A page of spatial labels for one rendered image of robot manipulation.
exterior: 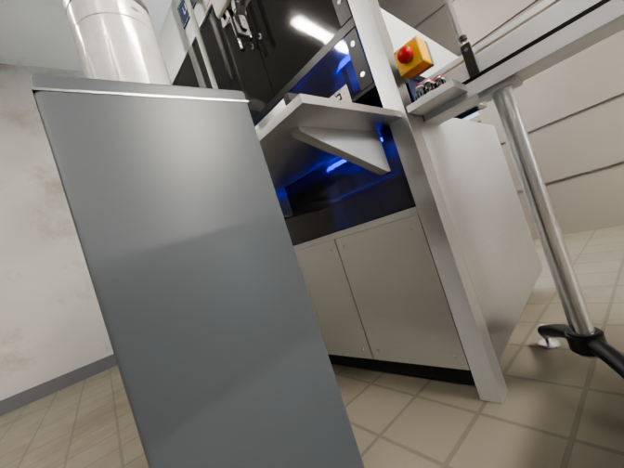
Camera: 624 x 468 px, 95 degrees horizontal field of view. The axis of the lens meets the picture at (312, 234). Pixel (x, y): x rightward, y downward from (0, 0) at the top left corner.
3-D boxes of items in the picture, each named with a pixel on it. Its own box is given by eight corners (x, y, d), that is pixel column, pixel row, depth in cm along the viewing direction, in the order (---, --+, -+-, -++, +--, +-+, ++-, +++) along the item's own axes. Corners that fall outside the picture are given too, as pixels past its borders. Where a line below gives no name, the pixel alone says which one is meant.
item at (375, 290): (301, 304, 299) (275, 224, 300) (548, 284, 149) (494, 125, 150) (211, 351, 230) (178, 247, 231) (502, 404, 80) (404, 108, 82)
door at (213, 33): (227, 148, 153) (194, 45, 154) (276, 98, 119) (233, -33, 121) (226, 148, 153) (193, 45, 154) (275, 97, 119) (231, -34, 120)
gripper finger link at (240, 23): (248, -1, 63) (256, 28, 63) (240, 10, 65) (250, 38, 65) (235, -7, 61) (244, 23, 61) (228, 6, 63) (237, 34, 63)
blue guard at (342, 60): (177, 231, 228) (170, 209, 228) (374, 83, 87) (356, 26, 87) (176, 231, 227) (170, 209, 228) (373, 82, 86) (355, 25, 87)
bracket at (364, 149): (383, 175, 91) (370, 136, 91) (391, 171, 89) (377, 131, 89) (307, 184, 67) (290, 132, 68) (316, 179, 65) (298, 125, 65)
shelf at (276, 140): (283, 193, 139) (281, 189, 139) (414, 119, 88) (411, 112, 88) (184, 208, 106) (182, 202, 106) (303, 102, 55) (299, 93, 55)
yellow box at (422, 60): (411, 81, 85) (404, 58, 85) (435, 65, 80) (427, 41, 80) (399, 76, 80) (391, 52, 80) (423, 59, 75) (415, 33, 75)
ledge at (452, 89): (428, 116, 91) (426, 110, 91) (471, 93, 81) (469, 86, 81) (408, 113, 81) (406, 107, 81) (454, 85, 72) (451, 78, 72)
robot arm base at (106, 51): (66, 89, 34) (20, -57, 34) (77, 157, 49) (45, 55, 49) (219, 98, 45) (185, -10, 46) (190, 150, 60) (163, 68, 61)
